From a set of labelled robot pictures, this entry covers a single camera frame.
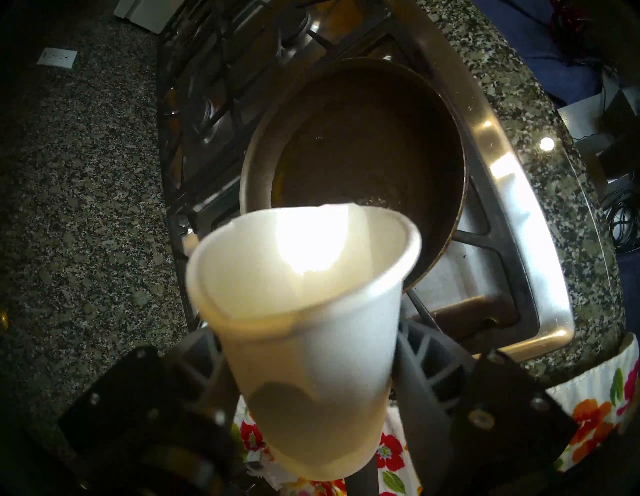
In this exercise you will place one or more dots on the floral kitchen towel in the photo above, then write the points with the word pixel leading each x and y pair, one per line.
pixel 595 400

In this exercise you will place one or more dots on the stainless steel gas cooktop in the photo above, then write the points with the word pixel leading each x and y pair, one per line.
pixel 525 210

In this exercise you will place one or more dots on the brown frying pan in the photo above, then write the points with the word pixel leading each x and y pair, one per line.
pixel 375 150

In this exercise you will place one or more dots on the black cast iron grate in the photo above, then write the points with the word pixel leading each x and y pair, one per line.
pixel 480 240
pixel 225 50

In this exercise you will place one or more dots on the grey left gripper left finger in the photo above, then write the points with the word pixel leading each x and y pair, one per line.
pixel 150 395

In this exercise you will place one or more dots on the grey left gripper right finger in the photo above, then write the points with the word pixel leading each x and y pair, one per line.
pixel 450 415

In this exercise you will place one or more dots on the white wall outlet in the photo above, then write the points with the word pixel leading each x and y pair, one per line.
pixel 57 57

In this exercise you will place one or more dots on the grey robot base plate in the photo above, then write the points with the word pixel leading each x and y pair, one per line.
pixel 580 120

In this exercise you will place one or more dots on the white paper cup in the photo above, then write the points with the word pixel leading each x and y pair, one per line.
pixel 310 360

